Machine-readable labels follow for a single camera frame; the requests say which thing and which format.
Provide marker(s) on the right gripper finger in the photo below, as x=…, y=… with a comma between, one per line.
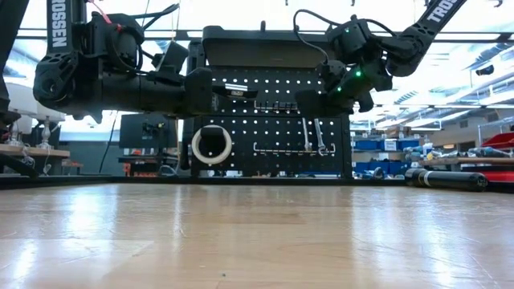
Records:
x=315, y=106

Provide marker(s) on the silver combination wrench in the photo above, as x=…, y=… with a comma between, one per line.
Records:
x=306, y=136
x=319, y=134

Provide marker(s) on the silver black spirit level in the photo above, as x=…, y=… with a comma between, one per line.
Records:
x=241, y=89

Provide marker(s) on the white tape roll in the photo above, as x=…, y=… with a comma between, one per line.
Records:
x=194, y=145

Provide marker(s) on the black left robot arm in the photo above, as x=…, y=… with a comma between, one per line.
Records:
x=60, y=80

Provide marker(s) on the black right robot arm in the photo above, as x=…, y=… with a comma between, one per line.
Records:
x=437, y=14

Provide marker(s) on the black peg board cart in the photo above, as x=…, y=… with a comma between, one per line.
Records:
x=261, y=52

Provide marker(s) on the blue storage bin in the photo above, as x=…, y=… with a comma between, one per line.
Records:
x=407, y=144
x=366, y=145

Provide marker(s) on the black monitor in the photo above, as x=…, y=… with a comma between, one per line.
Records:
x=140, y=132

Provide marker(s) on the wooden workbench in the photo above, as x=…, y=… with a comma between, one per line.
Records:
x=466, y=161

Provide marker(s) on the black flashlight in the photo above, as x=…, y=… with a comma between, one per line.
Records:
x=449, y=180

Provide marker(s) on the red storage bin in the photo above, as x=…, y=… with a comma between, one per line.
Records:
x=502, y=141

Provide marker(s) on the white shaded table lamp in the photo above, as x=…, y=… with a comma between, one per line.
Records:
x=47, y=132

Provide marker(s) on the red plastic tray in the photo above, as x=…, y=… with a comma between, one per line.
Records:
x=500, y=176

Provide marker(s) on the wooden background desk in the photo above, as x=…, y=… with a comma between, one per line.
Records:
x=36, y=151

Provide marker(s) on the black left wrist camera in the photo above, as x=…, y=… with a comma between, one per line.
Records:
x=172, y=56

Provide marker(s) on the black ceiling camera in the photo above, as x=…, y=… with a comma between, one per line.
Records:
x=485, y=70

